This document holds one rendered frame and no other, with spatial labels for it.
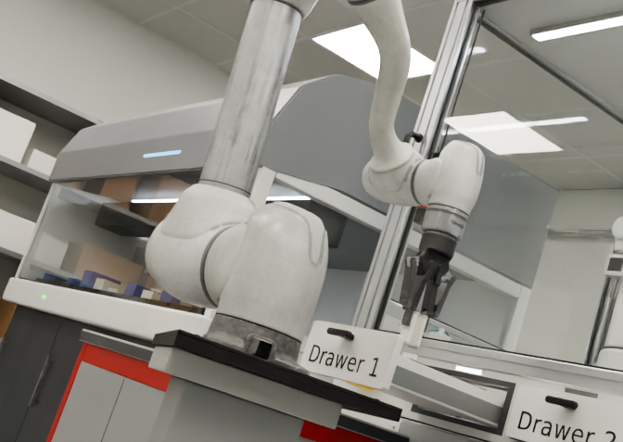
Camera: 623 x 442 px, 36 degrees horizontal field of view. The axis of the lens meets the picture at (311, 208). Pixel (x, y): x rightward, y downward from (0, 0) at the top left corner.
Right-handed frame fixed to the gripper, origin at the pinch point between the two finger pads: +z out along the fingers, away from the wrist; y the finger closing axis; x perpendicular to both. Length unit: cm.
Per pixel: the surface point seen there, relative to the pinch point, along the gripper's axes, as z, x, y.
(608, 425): 7.9, -35.6, 21.3
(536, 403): 6.8, -17.6, 21.3
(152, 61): -165, 430, 81
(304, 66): -183, 350, 147
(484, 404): 9.8, -7.5, 17.6
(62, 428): 44, 70, -36
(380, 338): 4.8, -4.3, -10.7
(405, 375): 10.1, -7.6, -4.8
